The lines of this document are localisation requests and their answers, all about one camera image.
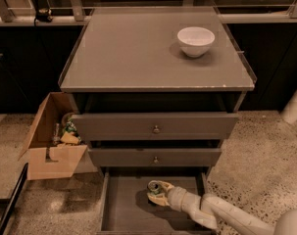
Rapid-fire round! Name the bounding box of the cardboard box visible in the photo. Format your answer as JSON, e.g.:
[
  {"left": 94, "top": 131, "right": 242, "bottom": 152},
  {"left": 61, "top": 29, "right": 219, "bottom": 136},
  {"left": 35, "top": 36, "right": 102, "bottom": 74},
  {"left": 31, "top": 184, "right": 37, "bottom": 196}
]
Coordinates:
[{"left": 19, "top": 92, "right": 87, "bottom": 180}]

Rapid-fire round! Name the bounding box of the brass top drawer knob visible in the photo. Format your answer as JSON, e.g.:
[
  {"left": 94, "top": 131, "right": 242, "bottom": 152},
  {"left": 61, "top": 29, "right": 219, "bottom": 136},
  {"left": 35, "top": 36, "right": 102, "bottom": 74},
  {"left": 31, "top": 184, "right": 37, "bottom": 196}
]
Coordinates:
[{"left": 152, "top": 125, "right": 161, "bottom": 134}]

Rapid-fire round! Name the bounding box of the green soda can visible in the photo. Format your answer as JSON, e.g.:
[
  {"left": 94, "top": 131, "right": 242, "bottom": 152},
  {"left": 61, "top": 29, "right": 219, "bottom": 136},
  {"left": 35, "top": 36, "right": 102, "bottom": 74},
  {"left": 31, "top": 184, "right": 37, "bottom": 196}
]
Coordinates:
[{"left": 147, "top": 180, "right": 162, "bottom": 196}]

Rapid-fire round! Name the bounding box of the grey open bottom drawer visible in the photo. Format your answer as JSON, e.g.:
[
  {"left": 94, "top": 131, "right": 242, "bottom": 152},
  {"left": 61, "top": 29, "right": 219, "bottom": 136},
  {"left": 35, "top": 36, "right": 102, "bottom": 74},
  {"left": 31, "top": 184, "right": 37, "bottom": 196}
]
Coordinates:
[{"left": 97, "top": 168, "right": 216, "bottom": 235}]

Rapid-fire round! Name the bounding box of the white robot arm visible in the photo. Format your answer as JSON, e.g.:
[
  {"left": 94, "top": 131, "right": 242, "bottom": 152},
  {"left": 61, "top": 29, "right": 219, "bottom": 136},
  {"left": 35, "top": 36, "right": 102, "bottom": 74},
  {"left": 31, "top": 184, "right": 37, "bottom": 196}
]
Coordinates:
[{"left": 147, "top": 90, "right": 297, "bottom": 235}]

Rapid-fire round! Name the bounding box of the brass drawer knob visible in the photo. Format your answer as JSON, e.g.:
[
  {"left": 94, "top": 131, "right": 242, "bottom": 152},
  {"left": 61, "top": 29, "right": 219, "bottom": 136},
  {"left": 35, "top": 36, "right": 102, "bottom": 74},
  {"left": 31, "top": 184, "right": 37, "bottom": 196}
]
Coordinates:
[
  {"left": 152, "top": 125, "right": 161, "bottom": 134},
  {"left": 153, "top": 157, "right": 159, "bottom": 164}
]

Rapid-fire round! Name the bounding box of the black bar on floor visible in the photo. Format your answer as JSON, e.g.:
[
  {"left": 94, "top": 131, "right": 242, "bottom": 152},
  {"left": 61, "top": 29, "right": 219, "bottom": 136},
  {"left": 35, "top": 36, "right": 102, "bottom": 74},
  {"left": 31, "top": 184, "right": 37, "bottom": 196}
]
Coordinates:
[{"left": 0, "top": 164, "right": 28, "bottom": 235}]

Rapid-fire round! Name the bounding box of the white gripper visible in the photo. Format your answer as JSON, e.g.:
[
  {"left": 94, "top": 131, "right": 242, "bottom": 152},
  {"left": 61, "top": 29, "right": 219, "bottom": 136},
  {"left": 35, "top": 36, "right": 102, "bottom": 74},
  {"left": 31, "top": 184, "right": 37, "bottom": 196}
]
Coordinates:
[{"left": 147, "top": 180, "right": 201, "bottom": 213}]

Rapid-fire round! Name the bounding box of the green bag in box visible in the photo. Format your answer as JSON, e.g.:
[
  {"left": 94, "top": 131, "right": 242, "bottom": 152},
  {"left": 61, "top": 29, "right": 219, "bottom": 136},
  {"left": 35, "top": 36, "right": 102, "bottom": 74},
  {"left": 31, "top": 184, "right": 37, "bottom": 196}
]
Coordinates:
[{"left": 62, "top": 116, "right": 77, "bottom": 136}]

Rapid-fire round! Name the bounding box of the small dark device on ledge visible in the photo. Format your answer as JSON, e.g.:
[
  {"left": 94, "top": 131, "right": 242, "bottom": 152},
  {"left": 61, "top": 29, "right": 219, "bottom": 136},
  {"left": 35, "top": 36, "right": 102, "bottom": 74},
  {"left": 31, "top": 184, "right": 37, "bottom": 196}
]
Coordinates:
[{"left": 35, "top": 8, "right": 53, "bottom": 23}]

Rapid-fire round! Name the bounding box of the white ceramic bowl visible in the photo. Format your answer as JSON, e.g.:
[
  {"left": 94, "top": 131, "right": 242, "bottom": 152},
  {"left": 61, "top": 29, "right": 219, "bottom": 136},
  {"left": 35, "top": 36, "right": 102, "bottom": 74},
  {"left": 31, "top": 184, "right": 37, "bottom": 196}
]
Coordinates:
[{"left": 177, "top": 26, "right": 216, "bottom": 58}]

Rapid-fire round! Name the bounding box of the grey middle drawer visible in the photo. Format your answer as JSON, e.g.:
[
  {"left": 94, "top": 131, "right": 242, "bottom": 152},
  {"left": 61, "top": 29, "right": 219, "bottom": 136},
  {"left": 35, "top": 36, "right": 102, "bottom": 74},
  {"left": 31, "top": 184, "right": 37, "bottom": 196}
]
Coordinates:
[{"left": 89, "top": 141, "right": 222, "bottom": 167}]

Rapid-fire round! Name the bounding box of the brass middle drawer knob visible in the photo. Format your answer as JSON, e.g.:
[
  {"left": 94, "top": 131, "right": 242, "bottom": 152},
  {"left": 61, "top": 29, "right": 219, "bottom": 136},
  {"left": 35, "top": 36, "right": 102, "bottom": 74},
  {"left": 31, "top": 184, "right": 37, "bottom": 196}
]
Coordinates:
[{"left": 153, "top": 157, "right": 159, "bottom": 164}]

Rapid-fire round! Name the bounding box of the grey drawer cabinet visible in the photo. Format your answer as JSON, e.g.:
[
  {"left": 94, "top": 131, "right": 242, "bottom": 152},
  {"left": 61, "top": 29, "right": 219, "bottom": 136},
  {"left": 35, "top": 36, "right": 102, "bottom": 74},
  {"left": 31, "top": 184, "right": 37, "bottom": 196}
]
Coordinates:
[{"left": 57, "top": 5, "right": 257, "bottom": 235}]

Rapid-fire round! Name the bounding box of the yellow sponge in box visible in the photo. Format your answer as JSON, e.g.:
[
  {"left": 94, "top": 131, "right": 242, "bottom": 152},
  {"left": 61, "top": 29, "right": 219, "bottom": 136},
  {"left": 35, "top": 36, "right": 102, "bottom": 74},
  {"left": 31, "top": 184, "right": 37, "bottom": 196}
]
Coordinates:
[{"left": 61, "top": 132, "right": 79, "bottom": 145}]

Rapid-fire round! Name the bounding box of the grey top drawer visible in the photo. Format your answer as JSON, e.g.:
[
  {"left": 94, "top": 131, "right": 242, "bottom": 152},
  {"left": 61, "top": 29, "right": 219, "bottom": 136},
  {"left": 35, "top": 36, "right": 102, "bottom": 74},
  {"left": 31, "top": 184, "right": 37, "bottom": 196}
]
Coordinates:
[{"left": 73, "top": 112, "right": 238, "bottom": 141}]

